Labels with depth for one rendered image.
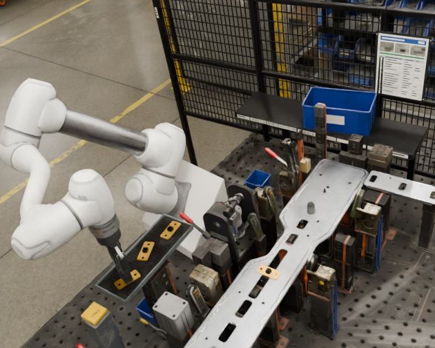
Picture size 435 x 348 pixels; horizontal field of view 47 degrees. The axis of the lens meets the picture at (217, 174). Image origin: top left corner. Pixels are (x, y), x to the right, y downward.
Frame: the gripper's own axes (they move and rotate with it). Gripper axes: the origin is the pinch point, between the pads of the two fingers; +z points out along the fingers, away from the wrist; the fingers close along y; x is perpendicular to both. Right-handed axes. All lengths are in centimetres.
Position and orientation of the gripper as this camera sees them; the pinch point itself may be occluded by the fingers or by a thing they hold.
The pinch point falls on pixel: (123, 272)
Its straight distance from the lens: 167.8
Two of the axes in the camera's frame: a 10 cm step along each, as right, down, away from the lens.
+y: 5.8, 4.5, -6.8
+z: 1.5, 7.6, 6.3
